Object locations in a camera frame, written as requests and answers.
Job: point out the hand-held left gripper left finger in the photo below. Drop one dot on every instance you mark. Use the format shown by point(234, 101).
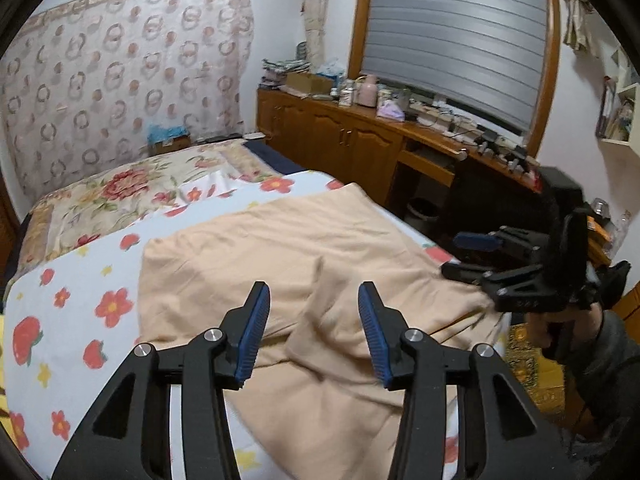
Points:
point(252, 335)

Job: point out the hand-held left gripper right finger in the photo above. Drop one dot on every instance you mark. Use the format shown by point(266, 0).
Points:
point(372, 335)

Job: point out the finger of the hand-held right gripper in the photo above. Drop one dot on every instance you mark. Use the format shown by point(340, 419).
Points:
point(470, 274)
point(472, 241)

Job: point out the beige t-shirt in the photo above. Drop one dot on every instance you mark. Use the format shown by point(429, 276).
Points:
point(300, 250)

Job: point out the person's right forearm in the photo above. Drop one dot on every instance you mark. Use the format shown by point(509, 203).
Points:
point(610, 365)

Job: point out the person's right hand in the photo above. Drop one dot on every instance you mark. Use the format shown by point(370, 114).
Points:
point(537, 332)

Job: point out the steel cup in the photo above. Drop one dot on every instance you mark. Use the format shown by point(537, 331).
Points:
point(600, 210)

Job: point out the black trash bin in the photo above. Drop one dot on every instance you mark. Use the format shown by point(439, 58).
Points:
point(423, 215)

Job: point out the yellow patterned mat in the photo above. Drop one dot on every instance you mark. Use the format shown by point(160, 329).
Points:
point(525, 375)

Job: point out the purple bag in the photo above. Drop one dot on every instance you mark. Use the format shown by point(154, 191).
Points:
point(391, 111)

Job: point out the white fruit flower printed sheet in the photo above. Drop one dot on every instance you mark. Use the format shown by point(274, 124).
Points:
point(75, 320)

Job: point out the dark blue bed sheet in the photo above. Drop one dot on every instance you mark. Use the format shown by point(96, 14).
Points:
point(275, 157)

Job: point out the wooden sideboard cabinet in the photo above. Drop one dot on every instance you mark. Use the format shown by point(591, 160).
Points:
point(325, 135)

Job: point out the pink thermos jug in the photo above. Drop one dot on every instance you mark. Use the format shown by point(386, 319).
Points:
point(366, 92)

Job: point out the floral pillow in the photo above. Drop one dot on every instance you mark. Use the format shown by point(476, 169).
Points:
point(125, 185)

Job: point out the small brown box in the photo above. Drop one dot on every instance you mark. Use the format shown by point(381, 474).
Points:
point(172, 146)

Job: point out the grey window blind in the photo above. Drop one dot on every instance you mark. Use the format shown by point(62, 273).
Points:
point(450, 35)

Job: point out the blue cloth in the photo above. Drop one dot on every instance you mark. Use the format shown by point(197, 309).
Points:
point(167, 131)

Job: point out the cardboard box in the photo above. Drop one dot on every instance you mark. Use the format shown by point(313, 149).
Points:
point(307, 82)

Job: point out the hanging beige cloth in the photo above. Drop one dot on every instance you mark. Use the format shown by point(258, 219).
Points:
point(577, 15)

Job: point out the stack of folded cloths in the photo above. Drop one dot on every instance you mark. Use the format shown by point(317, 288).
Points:
point(285, 67)

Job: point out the cream curtain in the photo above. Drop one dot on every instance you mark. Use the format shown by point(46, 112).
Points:
point(316, 10)

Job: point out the white wall shelf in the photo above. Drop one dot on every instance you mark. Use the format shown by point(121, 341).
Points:
point(625, 110)

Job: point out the wooden window frame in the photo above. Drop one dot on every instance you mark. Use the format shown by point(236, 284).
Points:
point(552, 50)

